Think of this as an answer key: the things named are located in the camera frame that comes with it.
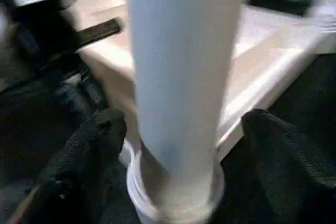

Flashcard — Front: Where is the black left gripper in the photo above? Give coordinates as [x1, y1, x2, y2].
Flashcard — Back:
[0, 0, 126, 83]

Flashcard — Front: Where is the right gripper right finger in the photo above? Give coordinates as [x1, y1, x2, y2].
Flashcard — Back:
[240, 108, 336, 224]

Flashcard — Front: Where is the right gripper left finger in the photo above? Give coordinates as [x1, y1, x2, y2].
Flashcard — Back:
[15, 108, 127, 224]

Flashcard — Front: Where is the white plastic table top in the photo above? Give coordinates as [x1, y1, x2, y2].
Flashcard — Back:
[70, 0, 336, 224]

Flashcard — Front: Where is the black work mat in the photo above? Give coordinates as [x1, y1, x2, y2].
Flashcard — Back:
[0, 0, 336, 224]

